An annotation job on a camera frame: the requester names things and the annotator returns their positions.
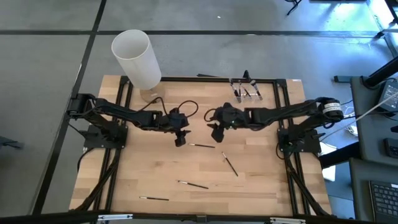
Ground thin black makeup brush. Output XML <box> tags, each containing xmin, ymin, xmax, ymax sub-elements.
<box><xmin>233</xmin><ymin>81</ymin><xmax>242</xmax><ymax>103</ymax></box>

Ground black camera cable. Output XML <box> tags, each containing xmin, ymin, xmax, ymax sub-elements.
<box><xmin>203</xmin><ymin>108</ymin><xmax>219</xmax><ymax>123</ymax></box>
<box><xmin>141</xmin><ymin>96</ymin><xmax>199</xmax><ymax>119</ymax></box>

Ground white-tipped makeup brush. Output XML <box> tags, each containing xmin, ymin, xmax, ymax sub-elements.
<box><xmin>229</xmin><ymin>79</ymin><xmax>239</xmax><ymax>98</ymax></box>

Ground black tripod legs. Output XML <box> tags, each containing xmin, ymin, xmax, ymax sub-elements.
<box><xmin>285</xmin><ymin>0</ymin><xmax>303</xmax><ymax>16</ymax></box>

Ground black stand beam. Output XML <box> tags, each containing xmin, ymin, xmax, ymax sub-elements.
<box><xmin>334</xmin><ymin>55</ymin><xmax>398</xmax><ymax>91</ymax></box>

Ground black keyboard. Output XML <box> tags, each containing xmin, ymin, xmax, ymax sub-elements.
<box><xmin>368</xmin><ymin>180</ymin><xmax>398</xmax><ymax>223</ymax></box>

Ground dark chair part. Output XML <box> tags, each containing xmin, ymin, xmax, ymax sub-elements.
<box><xmin>0</xmin><ymin>135</ymin><xmax>24</xmax><ymax>151</ymax></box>

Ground black right camera cable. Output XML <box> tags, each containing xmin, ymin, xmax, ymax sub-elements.
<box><xmin>203</xmin><ymin>108</ymin><xmax>219</xmax><ymax>123</ymax></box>

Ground thin black pen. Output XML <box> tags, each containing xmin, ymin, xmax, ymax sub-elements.
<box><xmin>139</xmin><ymin>195</ymin><xmax>170</xmax><ymax>202</ymax></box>
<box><xmin>187</xmin><ymin>142</ymin><xmax>216</xmax><ymax>149</ymax></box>

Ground silver frame bracket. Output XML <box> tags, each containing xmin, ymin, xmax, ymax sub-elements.
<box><xmin>97</xmin><ymin>213</ymin><xmax>134</xmax><ymax>222</ymax></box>
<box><xmin>269</xmin><ymin>217</ymin><xmax>306</xmax><ymax>224</ymax></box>

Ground dark tablet screen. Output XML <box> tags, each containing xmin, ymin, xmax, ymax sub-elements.
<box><xmin>377</xmin><ymin>81</ymin><xmax>398</xmax><ymax>113</ymax></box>

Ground gray desk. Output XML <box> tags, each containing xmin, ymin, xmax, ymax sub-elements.
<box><xmin>348</xmin><ymin>157</ymin><xmax>398</xmax><ymax>224</ymax></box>
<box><xmin>350</xmin><ymin>76</ymin><xmax>398</xmax><ymax>169</ymax></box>

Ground black left camera cable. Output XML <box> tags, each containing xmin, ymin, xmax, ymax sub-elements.
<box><xmin>141</xmin><ymin>96</ymin><xmax>199</xmax><ymax>119</ymax></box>

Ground black makeup brush silver ferrule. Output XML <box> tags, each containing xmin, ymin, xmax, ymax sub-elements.
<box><xmin>177</xmin><ymin>180</ymin><xmax>210</xmax><ymax>190</ymax></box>
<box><xmin>238</xmin><ymin>81</ymin><xmax>252</xmax><ymax>98</ymax></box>
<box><xmin>221</xmin><ymin>151</ymin><xmax>239</xmax><ymax>177</ymax></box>

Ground white paper sheets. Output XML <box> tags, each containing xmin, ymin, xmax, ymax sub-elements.
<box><xmin>320</xmin><ymin>141</ymin><xmax>337</xmax><ymax>183</ymax></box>

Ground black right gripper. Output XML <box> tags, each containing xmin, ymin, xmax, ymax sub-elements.
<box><xmin>206</xmin><ymin>102</ymin><xmax>249</xmax><ymax>143</ymax></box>

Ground clear acrylic organizer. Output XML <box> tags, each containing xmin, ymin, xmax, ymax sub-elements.
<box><xmin>229</xmin><ymin>78</ymin><xmax>265</xmax><ymax>104</ymax></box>

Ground thin black pen bottom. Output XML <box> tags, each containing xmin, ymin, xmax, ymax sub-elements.
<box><xmin>139</xmin><ymin>195</ymin><xmax>170</xmax><ymax>202</ymax></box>

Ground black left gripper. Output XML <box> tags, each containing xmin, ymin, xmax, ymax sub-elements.
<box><xmin>161</xmin><ymin>111</ymin><xmax>192</xmax><ymax>147</ymax></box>

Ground black desk device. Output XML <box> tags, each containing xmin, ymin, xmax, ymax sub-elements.
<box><xmin>383</xmin><ymin>138</ymin><xmax>398</xmax><ymax>159</ymax></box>

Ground white cylindrical cup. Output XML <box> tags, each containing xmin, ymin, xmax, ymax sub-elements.
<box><xmin>111</xmin><ymin>29</ymin><xmax>167</xmax><ymax>104</ymax></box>

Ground thick flat-top makeup brush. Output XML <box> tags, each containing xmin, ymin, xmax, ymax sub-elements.
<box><xmin>250</xmin><ymin>80</ymin><xmax>264</xmax><ymax>101</ymax></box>

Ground white cable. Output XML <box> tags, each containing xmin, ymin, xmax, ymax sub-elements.
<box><xmin>320</xmin><ymin>91</ymin><xmax>398</xmax><ymax>141</ymax></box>

